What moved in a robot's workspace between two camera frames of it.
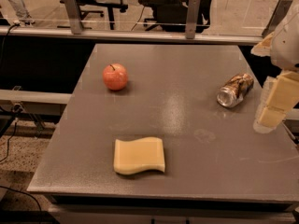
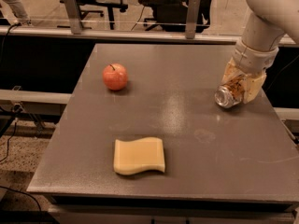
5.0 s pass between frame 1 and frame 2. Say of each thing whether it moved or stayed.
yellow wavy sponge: stayed
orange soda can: stayed
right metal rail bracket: stayed
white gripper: moved
